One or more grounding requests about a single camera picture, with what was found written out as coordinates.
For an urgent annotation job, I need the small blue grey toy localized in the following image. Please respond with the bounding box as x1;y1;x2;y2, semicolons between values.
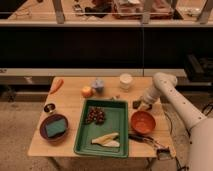
92;78;104;94

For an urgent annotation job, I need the white cup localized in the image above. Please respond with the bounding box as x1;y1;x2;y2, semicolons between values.
119;73;133;90

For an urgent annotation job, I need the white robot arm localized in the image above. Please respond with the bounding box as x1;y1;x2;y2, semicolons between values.
142;72;213;171

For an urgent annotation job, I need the orange fruit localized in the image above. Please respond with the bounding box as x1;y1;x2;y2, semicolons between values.
81;86;93;98

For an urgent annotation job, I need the green plastic tray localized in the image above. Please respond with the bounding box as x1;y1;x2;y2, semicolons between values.
74;99;129;158

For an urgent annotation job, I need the orange red bowl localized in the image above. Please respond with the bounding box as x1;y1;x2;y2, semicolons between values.
130;111;156;134

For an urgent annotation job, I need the dark purple bowl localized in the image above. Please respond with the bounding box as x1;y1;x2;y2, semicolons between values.
39;114;69;142

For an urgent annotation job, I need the black handled brush tool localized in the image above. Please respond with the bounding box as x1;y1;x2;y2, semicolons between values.
128;134;172;160

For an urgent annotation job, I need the orange carrot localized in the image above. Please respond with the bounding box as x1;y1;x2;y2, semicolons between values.
49;79;64;94

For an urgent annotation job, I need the small metal cup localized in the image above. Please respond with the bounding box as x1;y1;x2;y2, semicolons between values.
44;103;56;113

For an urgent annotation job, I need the bunch of dark grapes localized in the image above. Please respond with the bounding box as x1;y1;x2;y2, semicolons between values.
85;107;105;125

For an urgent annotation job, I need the teal sponge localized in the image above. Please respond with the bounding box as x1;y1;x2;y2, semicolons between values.
46;119;66;137

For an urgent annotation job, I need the small metal object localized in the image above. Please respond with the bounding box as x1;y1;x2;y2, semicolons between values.
111;95;120;100

